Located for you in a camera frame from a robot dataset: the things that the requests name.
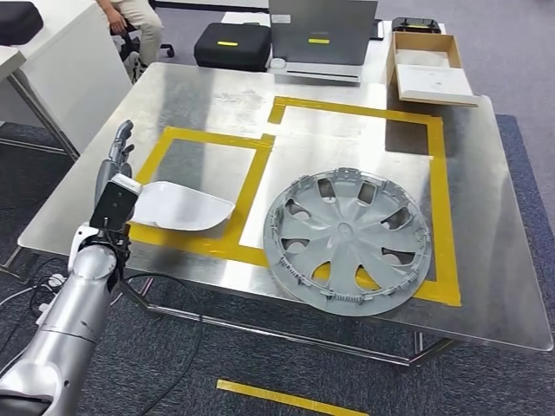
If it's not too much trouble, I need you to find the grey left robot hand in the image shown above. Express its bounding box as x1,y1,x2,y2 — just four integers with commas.
94,119,135,209

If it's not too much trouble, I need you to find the white curved plastic part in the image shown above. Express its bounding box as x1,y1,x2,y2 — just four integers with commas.
130,180,236,232

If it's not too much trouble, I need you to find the yellow tape on workbench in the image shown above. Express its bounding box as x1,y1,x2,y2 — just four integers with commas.
129,94,462,309

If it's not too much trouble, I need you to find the steel workbench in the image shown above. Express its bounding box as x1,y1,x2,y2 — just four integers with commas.
0,62,555,368

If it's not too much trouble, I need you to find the black office chair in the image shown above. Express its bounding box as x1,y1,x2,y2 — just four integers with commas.
110,16,176,64

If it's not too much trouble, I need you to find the person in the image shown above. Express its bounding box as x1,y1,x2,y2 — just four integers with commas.
95,0,165,86

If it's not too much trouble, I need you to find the white power strip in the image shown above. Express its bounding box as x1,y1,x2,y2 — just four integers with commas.
37,273,66,326

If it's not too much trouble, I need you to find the black cushion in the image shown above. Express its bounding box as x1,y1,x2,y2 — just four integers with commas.
0,1,45,47

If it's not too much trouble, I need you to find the black carrying case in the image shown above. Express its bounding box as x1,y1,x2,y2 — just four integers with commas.
193,22,273,74

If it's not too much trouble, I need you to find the grey laptop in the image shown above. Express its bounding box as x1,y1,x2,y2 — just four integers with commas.
267,0,379,85

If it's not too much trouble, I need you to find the grey wheel hubcap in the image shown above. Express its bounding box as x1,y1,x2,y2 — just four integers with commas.
263,166,433,318

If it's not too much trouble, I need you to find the yellow floor tape strip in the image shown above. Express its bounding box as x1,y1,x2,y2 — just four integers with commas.
215,379,371,416

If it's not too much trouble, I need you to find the black device with yellow label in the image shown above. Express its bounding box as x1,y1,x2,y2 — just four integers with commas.
390,16,442,35

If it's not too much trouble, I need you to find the open cardboard box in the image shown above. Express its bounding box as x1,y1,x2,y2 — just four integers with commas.
385,30,464,88

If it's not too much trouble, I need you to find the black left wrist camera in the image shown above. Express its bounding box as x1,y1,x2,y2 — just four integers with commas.
88,173,143,234

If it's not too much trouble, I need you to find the black power cable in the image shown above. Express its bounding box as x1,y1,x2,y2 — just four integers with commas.
0,255,70,357

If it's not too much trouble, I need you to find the white power cable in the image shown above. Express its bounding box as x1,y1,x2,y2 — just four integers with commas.
0,283,48,380

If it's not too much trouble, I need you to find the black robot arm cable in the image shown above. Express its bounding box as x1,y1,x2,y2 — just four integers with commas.
116,272,205,416

